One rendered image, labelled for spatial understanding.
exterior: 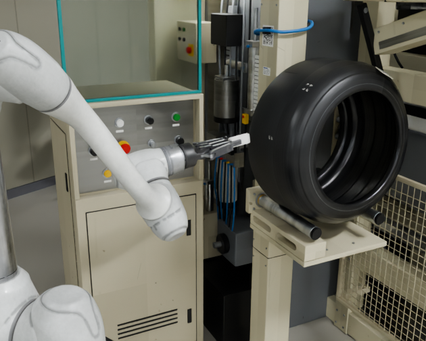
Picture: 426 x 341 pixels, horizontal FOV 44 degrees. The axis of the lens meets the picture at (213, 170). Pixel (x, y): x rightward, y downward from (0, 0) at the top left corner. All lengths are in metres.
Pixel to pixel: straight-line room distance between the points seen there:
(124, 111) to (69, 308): 1.06
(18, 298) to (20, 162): 3.49
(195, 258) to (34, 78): 1.49
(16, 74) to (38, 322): 0.54
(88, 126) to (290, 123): 0.67
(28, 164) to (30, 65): 3.78
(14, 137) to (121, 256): 2.62
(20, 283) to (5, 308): 0.07
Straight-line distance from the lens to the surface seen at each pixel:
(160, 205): 1.41
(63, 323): 1.24
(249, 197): 2.04
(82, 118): 1.24
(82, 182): 2.15
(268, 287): 2.31
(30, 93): 1.11
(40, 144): 4.87
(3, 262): 1.33
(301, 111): 1.66
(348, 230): 2.11
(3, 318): 1.34
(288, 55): 2.02
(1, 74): 1.08
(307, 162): 1.68
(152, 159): 1.52
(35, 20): 4.74
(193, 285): 2.47
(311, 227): 1.82
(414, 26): 2.04
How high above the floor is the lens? 1.66
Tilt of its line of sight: 19 degrees down
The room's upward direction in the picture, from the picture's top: straight up
